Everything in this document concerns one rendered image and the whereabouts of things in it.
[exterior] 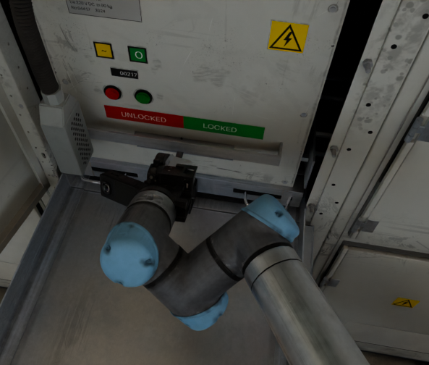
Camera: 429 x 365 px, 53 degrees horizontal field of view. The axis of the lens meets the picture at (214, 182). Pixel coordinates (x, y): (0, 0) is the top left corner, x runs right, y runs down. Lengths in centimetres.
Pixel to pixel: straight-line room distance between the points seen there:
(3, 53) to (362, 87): 60
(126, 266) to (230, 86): 37
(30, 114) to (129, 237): 45
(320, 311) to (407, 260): 64
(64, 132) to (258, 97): 35
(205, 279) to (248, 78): 35
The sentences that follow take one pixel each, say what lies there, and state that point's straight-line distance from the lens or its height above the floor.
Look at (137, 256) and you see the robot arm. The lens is 55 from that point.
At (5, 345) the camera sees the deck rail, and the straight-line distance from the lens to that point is 96.
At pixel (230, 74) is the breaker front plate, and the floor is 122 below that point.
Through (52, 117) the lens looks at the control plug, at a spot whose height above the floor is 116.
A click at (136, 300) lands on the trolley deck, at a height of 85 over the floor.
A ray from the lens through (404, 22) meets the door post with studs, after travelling 65.
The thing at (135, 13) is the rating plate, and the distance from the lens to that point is 73.
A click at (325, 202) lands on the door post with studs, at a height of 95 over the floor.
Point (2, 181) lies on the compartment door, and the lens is 102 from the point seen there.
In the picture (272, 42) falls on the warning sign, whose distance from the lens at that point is 71.
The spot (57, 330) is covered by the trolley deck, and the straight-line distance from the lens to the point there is 94.
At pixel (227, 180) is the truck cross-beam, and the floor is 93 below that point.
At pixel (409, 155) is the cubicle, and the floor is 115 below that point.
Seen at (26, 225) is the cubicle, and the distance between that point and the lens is 132.
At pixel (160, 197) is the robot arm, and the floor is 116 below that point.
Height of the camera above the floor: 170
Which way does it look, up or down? 54 degrees down
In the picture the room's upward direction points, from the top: 3 degrees clockwise
